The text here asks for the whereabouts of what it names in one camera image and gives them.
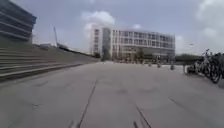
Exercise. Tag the row of parked bicycles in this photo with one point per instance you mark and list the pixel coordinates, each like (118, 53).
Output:
(209, 66)

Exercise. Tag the construction crane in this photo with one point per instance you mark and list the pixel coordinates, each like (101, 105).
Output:
(55, 36)

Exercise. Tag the group of people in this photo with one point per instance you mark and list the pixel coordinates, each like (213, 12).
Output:
(160, 64)

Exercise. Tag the dark glass building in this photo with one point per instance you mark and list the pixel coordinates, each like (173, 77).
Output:
(15, 21)

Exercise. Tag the grey concrete slab plaza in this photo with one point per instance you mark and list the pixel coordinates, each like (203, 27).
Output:
(113, 90)

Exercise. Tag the wide grey concrete steps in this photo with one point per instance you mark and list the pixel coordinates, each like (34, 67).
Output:
(30, 60)

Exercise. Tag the white building with many windows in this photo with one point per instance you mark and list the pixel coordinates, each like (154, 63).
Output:
(133, 41)

